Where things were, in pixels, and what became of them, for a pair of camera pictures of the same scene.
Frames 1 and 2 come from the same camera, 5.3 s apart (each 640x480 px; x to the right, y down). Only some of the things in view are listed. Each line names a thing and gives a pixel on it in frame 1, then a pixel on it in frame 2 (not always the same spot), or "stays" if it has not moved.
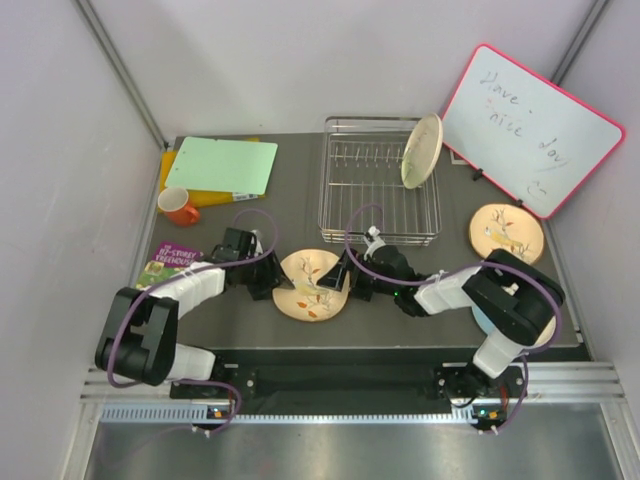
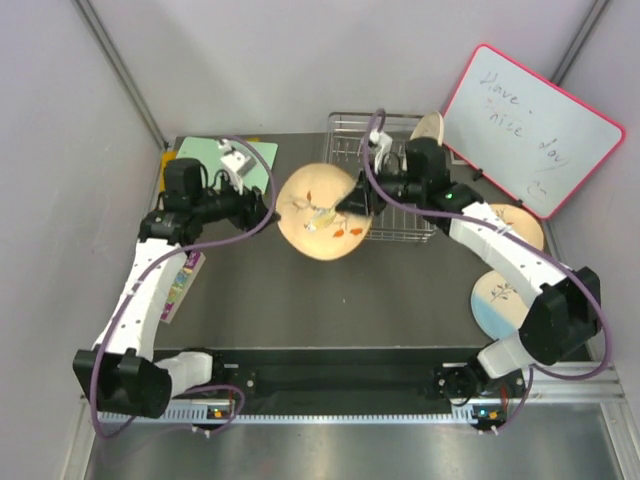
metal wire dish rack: x=361 y=189 stays
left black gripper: x=275 y=277 -> x=248 y=218
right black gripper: x=335 y=278 -> x=358 y=201
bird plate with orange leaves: x=308 y=300 -> x=308 y=216
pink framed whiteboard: x=535 y=141 stays
